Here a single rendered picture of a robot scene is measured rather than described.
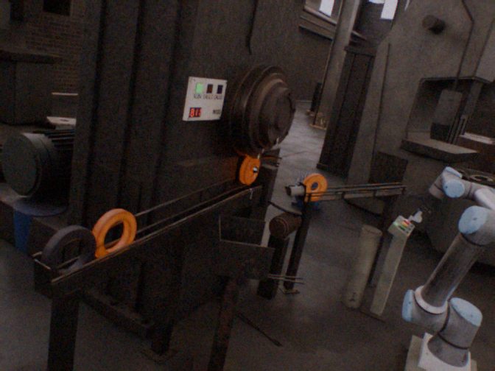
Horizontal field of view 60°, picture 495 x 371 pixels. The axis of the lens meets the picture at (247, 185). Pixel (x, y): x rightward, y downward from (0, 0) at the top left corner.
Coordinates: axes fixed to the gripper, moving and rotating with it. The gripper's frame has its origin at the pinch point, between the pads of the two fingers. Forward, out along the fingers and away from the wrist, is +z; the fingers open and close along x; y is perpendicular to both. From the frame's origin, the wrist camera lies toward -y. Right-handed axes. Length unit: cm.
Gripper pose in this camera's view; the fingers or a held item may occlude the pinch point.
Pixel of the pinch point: (409, 219)
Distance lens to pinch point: 264.1
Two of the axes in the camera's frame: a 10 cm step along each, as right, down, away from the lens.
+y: 7.3, 6.1, -3.1
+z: -4.7, 7.8, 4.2
